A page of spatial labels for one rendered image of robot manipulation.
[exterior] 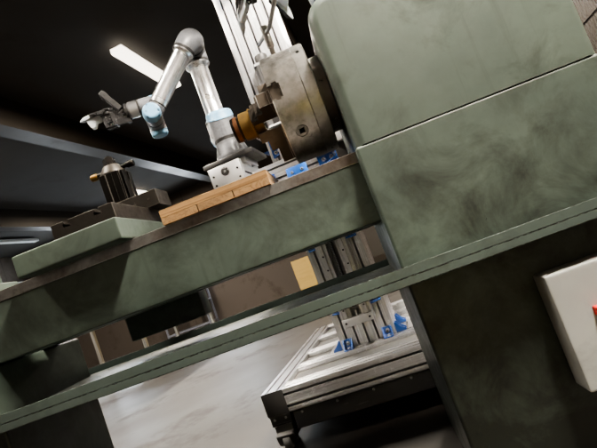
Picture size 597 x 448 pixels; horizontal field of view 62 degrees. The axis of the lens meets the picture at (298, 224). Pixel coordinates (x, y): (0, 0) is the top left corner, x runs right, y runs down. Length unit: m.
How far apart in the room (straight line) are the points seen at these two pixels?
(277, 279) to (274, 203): 9.51
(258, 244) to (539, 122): 0.73
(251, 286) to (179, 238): 9.63
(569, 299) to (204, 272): 0.85
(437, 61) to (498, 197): 0.35
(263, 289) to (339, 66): 9.75
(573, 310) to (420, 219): 0.37
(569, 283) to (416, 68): 0.59
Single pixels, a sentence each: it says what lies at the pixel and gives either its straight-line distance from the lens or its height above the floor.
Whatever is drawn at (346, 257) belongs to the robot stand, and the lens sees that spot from 2.08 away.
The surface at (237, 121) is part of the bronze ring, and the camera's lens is 1.46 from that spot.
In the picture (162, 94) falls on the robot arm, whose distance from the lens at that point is 2.23.
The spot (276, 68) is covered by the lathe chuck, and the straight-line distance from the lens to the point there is 1.36.
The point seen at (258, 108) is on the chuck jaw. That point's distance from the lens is 1.39.
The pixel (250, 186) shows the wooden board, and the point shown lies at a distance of 1.27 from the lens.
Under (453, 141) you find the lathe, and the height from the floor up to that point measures 0.79.
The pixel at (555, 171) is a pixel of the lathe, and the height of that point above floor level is 0.64.
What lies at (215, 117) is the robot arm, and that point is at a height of 1.35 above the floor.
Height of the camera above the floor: 0.65
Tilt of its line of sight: 4 degrees up
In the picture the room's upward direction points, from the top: 20 degrees counter-clockwise
